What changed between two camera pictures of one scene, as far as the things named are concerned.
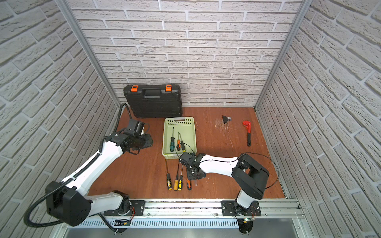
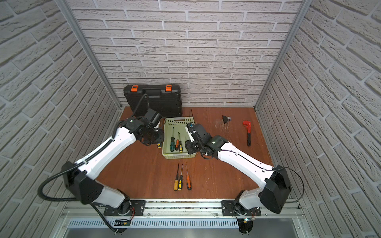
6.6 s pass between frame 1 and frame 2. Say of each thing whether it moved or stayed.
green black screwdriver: stayed
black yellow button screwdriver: stayed
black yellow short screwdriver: moved
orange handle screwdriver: stayed
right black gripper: moved
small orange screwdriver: stayed
